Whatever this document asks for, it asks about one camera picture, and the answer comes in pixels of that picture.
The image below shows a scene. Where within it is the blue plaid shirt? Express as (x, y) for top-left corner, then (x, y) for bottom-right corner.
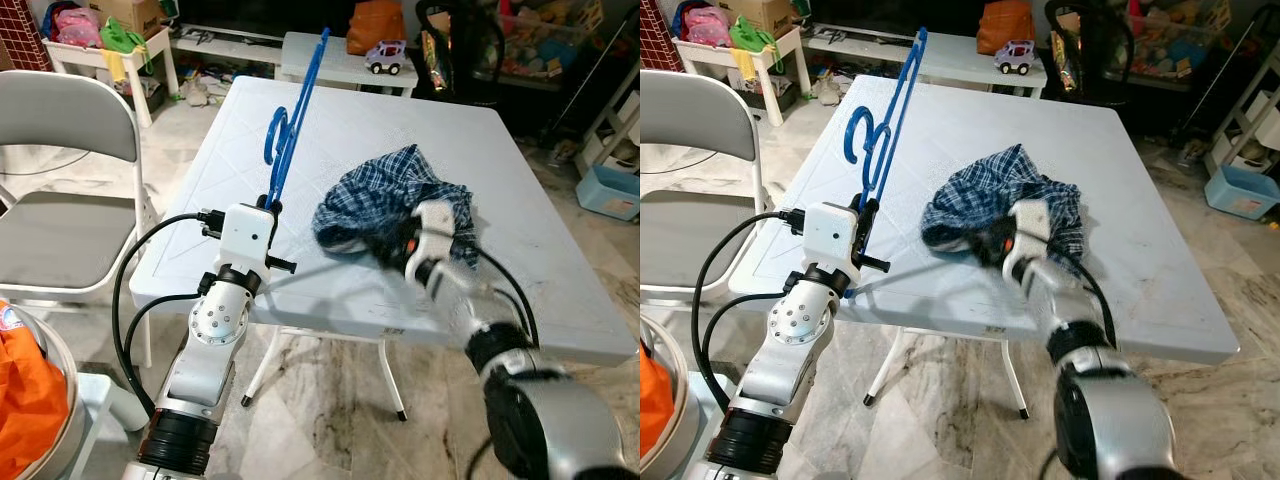
(312, 144), (479, 269)
(920, 143), (1086, 269)

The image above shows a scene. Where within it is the blue plastic clothes hanger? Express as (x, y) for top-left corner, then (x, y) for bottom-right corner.
(845, 27), (929, 299)
(263, 27), (333, 216)

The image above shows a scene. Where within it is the orange t-shirt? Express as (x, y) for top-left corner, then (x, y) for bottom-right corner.
(0, 300), (71, 480)
(640, 340), (679, 461)

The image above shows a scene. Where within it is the white plastic folding table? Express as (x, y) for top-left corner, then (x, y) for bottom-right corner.
(728, 75), (1241, 421)
(130, 75), (639, 421)

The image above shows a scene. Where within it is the white low table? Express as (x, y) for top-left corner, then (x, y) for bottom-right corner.
(275, 30), (421, 98)
(905, 30), (1049, 98)

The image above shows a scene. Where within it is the white low shelf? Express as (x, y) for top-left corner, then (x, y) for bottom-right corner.
(805, 22), (916, 61)
(168, 22), (288, 71)

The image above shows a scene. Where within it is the small white side table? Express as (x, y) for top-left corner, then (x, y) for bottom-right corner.
(672, 25), (813, 129)
(42, 25), (181, 129)

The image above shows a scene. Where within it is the grey folding chair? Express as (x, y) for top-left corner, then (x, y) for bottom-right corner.
(0, 70), (159, 366)
(640, 70), (773, 311)

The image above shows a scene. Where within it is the white purple toy car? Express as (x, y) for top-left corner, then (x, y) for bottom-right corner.
(994, 40), (1037, 76)
(364, 40), (409, 76)

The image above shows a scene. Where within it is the black baby stroller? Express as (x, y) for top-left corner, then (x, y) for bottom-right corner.
(413, 0), (508, 101)
(1045, 0), (1136, 101)

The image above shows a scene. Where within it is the orange-brown bag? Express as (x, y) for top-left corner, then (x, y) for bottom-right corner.
(977, 0), (1036, 56)
(346, 0), (407, 56)

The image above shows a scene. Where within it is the green toy bag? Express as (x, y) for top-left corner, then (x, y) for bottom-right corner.
(728, 15), (781, 56)
(98, 17), (149, 58)

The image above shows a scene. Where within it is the brown cardboard box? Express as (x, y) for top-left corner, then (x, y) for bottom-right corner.
(88, 0), (169, 39)
(735, 0), (796, 36)

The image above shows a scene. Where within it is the light blue plastic basin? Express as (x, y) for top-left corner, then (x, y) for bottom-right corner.
(575, 163), (641, 223)
(1203, 163), (1280, 221)

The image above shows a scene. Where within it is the white plastic stool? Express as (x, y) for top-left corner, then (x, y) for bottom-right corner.
(688, 372), (721, 471)
(65, 372), (149, 480)

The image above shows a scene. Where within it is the white round laundry basket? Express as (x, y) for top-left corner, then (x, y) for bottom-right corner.
(640, 315), (693, 479)
(0, 298), (89, 480)

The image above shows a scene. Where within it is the clear toy storage bin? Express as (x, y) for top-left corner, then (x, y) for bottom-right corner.
(1125, 0), (1233, 76)
(497, 0), (608, 81)

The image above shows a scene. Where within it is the red brick pattern panel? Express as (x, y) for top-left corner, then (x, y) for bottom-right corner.
(0, 0), (53, 73)
(640, 0), (683, 73)

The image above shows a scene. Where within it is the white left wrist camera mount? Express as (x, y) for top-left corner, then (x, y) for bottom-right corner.
(803, 202), (863, 271)
(218, 203), (279, 273)

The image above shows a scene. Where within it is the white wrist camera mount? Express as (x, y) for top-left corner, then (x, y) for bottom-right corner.
(412, 200), (459, 266)
(803, 202), (863, 271)
(1005, 200), (1053, 263)
(218, 203), (279, 273)

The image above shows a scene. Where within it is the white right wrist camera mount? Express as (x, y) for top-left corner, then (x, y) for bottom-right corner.
(412, 200), (459, 266)
(1005, 200), (1053, 263)

